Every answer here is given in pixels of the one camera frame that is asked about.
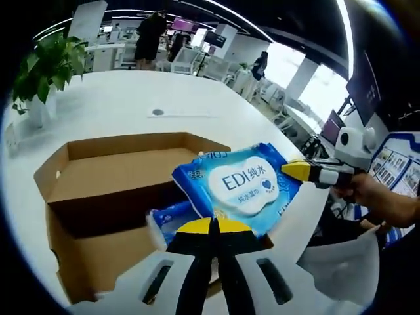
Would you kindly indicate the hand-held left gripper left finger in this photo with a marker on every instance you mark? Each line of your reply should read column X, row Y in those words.
column 154, row 282

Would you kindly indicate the hanging dark display screen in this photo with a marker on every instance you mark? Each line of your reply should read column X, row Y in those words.
column 367, row 92

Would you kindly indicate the blue wet wipes soft item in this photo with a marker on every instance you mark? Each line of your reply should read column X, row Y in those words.
column 243, row 183

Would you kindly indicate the ceiling light strips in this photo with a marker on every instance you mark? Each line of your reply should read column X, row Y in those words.
column 352, row 49

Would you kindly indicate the white mesh office chair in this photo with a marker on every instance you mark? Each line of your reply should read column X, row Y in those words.
column 344, row 259

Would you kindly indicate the blue white tissue pack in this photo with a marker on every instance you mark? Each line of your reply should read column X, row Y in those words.
column 170, row 223

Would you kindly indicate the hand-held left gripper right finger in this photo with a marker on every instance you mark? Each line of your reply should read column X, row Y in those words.
column 262, row 282

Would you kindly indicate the open laptop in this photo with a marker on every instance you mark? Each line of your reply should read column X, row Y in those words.
column 333, row 126

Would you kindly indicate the person's right hand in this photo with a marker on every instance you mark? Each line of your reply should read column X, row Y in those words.
column 365, row 192

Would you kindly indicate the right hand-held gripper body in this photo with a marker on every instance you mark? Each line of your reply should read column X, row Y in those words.
column 356, row 147

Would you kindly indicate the purple display screen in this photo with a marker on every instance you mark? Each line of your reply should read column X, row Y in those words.
column 183, row 24

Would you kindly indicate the blue wall poster board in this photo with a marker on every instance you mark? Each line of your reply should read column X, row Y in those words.
column 393, row 160

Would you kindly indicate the green potted plant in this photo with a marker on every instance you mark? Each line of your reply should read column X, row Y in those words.
column 49, row 62

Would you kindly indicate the black display on stand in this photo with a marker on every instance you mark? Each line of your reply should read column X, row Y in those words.
column 216, row 38

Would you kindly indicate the clear plastic holder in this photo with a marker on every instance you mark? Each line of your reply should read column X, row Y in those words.
column 10, row 139

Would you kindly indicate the brown cardboard shoe box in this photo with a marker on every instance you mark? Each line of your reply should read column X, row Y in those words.
column 115, row 170

